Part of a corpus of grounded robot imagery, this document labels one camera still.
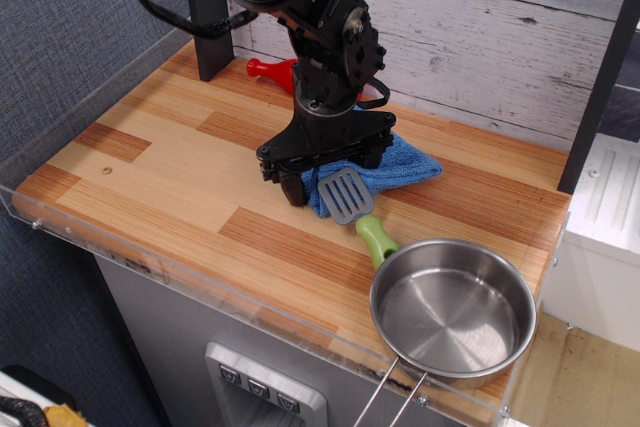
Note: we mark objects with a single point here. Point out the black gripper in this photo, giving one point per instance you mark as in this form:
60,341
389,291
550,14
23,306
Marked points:
311,140

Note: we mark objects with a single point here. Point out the grey spatula green handle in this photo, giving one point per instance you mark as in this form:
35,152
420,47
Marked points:
349,201

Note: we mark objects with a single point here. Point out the blue cloth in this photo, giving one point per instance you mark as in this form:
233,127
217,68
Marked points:
402,165

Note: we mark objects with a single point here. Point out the stainless steel pan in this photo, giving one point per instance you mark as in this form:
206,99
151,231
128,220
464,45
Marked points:
451,310

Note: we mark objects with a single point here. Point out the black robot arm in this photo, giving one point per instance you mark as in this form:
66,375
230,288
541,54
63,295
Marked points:
337,99

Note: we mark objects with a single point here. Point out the red toy sauce bottle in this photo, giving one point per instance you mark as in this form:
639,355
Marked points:
280,73

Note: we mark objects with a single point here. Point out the clear acrylic table guard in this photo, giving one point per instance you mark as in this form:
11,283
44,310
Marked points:
163,178

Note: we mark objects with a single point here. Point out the grey toy kitchen cabinet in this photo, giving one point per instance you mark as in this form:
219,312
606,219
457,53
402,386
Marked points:
171,330

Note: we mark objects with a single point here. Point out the silver button control panel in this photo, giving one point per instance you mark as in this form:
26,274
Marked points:
253,394

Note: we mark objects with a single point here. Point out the white ribbed cabinet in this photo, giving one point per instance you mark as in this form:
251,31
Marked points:
593,279

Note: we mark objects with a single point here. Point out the dark grey left post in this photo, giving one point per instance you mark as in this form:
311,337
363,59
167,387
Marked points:
212,55

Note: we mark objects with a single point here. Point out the dark grey post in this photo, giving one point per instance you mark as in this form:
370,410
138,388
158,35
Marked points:
212,55
593,114

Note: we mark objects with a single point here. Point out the dark grey right post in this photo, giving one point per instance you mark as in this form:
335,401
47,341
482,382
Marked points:
593,114

